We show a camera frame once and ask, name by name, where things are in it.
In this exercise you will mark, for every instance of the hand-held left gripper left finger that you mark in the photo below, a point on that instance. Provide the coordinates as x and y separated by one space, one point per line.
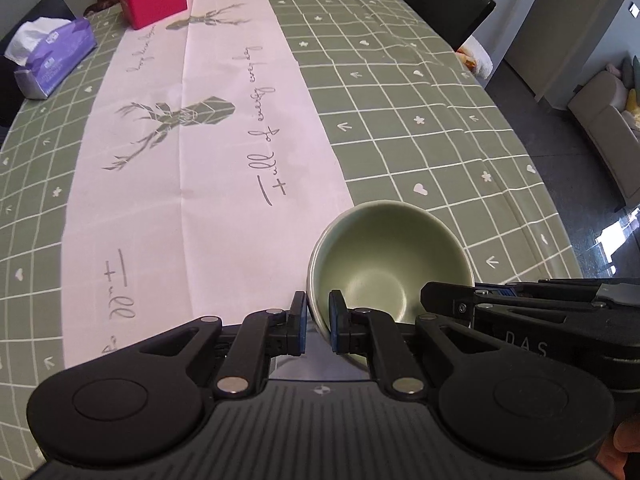
302 329

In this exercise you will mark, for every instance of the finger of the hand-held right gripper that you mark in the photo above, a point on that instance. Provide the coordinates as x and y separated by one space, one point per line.
550 290
445 302

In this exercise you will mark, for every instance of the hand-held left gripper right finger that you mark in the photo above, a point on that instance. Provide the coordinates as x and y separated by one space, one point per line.
334 329

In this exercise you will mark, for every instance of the green ceramic bowl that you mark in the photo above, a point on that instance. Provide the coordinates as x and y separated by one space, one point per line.
380 255

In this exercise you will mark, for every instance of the person's right hand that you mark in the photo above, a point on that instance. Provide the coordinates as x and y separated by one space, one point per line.
625 442

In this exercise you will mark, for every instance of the white deer print table runner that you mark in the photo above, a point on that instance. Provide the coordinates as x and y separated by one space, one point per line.
200 220

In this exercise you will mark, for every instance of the beige sofa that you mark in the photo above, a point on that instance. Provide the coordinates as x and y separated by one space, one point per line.
600 110

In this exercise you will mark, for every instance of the sofa pillows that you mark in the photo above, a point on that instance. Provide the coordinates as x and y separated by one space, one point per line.
630 95

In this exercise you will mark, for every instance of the green checked tablecloth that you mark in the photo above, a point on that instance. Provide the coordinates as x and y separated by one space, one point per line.
400 85

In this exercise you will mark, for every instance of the white chair cushion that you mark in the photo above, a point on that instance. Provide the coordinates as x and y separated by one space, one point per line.
477 60

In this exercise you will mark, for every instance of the grey door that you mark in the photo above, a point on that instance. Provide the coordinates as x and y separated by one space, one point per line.
565 20

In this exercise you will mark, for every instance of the purple tissue box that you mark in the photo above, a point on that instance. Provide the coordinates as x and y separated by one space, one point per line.
55 55

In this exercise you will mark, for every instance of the wall light switch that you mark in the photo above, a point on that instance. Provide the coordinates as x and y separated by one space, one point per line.
634 10

